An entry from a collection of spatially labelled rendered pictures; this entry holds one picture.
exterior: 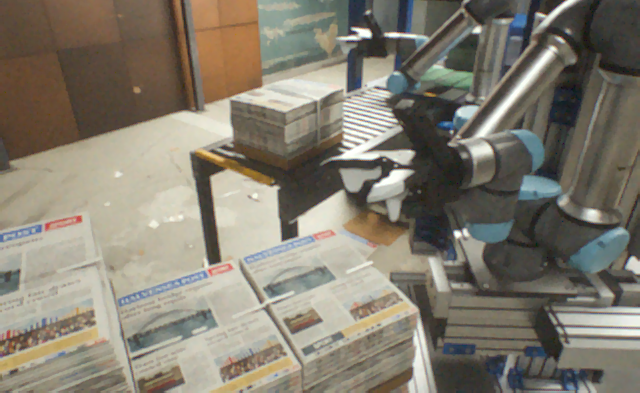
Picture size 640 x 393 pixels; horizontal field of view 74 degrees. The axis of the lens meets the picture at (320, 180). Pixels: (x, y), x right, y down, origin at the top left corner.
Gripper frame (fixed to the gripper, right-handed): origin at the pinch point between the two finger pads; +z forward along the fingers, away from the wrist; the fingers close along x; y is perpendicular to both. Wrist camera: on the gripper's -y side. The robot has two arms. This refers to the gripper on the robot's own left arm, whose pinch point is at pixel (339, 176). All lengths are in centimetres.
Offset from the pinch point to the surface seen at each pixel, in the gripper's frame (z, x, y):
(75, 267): 37.8, 21.1, 14.9
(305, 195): -24, 82, 38
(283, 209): -15, 80, 40
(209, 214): 5, 126, 56
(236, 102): -10, 111, 7
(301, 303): -1.0, 24.9, 37.7
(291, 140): -24, 92, 20
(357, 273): -17, 29, 37
